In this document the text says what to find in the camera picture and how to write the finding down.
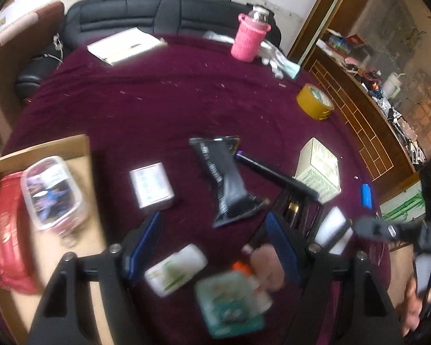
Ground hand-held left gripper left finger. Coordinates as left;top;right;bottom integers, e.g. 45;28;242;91
27;210;164;345

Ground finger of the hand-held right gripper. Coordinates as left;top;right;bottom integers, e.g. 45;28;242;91
353;215;422;247

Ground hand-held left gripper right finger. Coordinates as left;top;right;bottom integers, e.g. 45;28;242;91
265;211;405;345

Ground white foam block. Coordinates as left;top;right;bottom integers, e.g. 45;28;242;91
313;206;354;254

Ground cardboard box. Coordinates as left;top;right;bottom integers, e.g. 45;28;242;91
0;135;112;345

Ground person's right hand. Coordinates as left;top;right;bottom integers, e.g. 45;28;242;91
399;277;431;338

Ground white green printed box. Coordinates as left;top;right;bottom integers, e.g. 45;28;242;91
380;183;426;224

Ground blue battery pack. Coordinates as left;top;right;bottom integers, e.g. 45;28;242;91
360;184;373;210

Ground white green tube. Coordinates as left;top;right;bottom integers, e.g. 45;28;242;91
144;243;209;297

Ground black case with gold band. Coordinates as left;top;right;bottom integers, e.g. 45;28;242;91
284;193;305;228

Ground small white carton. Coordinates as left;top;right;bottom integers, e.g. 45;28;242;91
129;162;176;212

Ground teal printed packet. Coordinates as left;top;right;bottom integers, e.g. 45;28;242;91
195;271;274;339

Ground black marker purple cap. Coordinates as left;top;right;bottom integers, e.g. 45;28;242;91
235;150;321;199

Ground green white carton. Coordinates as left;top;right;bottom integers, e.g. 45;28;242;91
295;137;343;204

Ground black foil packet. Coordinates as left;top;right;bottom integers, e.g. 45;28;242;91
188;135;270;229

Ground wooden lattice cabinet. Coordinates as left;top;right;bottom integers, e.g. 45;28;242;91
287;0;431;195

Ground clear zip pouch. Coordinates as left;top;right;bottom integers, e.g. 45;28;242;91
21;156;86;247

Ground red plastic packet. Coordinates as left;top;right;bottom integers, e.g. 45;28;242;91
0;171;38;295

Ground white kettle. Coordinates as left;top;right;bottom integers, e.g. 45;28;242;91
382;72;406;99

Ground yellow tape roll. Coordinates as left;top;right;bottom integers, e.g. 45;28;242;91
296;83;335;122

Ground maroon tablecloth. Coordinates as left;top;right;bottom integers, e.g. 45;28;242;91
0;34;394;345

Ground light green face mask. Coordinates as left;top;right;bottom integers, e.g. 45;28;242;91
279;61;302;80

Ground white notebook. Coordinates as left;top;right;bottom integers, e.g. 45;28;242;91
87;27;169;66

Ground bottle in pink knit sleeve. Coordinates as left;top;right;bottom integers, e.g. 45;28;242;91
231;4;272;62

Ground brown cardboard panel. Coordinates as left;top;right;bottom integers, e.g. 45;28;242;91
0;1;66;141

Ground black leather sofa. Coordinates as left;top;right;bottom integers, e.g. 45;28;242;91
16;0;284;106

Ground white cable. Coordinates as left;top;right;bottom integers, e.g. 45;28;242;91
39;33;66;70

